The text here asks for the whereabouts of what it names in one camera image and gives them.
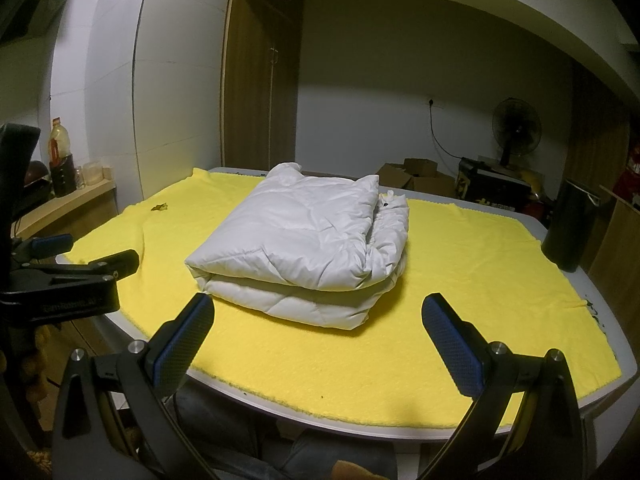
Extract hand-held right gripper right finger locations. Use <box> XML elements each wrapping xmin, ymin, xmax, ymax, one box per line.
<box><xmin>421</xmin><ymin>294</ymin><xmax>583</xmax><ymax>480</ymax></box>

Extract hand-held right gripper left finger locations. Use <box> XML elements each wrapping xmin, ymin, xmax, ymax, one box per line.
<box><xmin>50</xmin><ymin>292</ymin><xmax>221</xmax><ymax>480</ymax></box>

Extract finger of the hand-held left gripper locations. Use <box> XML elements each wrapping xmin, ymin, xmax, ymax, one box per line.
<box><xmin>12</xmin><ymin>232</ymin><xmax>73</xmax><ymax>265</ymax></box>
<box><xmin>30</xmin><ymin>248</ymin><xmax>141</xmax><ymax>283</ymax></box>

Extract white puffer jacket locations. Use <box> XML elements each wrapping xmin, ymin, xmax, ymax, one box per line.
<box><xmin>184</xmin><ymin>162</ymin><xmax>411</xmax><ymax>331</ymax></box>

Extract yellow blanket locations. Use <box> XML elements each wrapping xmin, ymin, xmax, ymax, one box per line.
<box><xmin>62</xmin><ymin>167</ymin><xmax>623</xmax><ymax>431</ymax></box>

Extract wooden counter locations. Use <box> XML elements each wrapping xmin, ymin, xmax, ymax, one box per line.
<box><xmin>10</xmin><ymin>177</ymin><xmax>120</xmax><ymax>243</ymax></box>

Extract dark jar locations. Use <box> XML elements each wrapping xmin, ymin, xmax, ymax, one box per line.
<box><xmin>50</xmin><ymin>156</ymin><xmax>77</xmax><ymax>199</ymax></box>

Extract person's grey pants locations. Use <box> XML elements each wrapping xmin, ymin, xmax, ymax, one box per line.
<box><xmin>172</xmin><ymin>384</ymin><xmax>401</xmax><ymax>480</ymax></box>

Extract cooking oil bottle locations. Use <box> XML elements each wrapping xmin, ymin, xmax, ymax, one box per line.
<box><xmin>48</xmin><ymin>117</ymin><xmax>74</xmax><ymax>167</ymax></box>

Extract black box with yellow print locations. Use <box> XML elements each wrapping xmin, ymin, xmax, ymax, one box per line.
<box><xmin>457</xmin><ymin>157</ymin><xmax>534</xmax><ymax>212</ymax></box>

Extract black cylindrical bin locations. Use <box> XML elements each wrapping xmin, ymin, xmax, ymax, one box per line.
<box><xmin>542</xmin><ymin>177</ymin><xmax>600</xmax><ymax>274</ymax></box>

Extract cardboard box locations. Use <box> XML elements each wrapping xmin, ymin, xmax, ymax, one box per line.
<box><xmin>403</xmin><ymin>158</ymin><xmax>459</xmax><ymax>196</ymax></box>
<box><xmin>376</xmin><ymin>162</ymin><xmax>417</xmax><ymax>191</ymax></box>

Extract wooden side panel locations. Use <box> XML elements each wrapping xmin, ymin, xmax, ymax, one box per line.
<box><xmin>589</xmin><ymin>184</ymin><xmax>640</xmax><ymax>283</ymax></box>

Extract black standing fan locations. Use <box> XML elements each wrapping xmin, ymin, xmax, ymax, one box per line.
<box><xmin>491</xmin><ymin>97</ymin><xmax>544</xmax><ymax>167</ymax></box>

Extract wooden wardrobe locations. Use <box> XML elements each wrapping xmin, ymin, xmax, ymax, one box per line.
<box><xmin>221</xmin><ymin>0</ymin><xmax>305</xmax><ymax>177</ymax></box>

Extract black wall cable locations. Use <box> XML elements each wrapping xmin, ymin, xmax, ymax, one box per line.
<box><xmin>428</xmin><ymin>104</ymin><xmax>465</xmax><ymax>160</ymax></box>

